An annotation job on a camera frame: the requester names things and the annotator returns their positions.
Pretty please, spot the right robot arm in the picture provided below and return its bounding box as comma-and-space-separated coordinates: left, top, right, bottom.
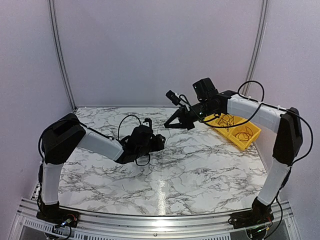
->
164, 78, 306, 225

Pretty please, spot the aluminium front rail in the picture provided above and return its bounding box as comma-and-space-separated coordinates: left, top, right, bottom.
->
8, 198, 302, 240

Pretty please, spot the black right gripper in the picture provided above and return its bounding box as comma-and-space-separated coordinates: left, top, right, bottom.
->
164, 99, 217, 130

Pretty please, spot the black cable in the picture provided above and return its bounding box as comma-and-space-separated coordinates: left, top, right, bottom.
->
216, 113, 237, 131

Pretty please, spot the yellow three-compartment bin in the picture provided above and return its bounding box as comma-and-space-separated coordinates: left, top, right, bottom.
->
204, 114, 262, 151

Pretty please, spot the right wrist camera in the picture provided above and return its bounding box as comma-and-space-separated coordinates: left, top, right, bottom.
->
165, 90, 186, 106

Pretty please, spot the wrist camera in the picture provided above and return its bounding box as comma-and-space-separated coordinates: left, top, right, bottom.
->
143, 117, 152, 128
165, 90, 186, 106

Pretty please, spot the left aluminium corner post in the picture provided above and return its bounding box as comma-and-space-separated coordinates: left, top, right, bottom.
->
47, 0, 77, 112

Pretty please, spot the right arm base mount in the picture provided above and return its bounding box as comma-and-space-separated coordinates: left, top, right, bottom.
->
228, 197, 274, 240

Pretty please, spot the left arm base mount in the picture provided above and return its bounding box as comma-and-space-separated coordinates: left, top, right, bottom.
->
36, 196, 80, 240

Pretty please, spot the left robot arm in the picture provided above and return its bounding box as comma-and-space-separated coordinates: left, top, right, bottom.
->
37, 113, 166, 223

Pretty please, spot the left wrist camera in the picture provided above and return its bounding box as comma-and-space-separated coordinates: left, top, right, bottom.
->
143, 117, 152, 128

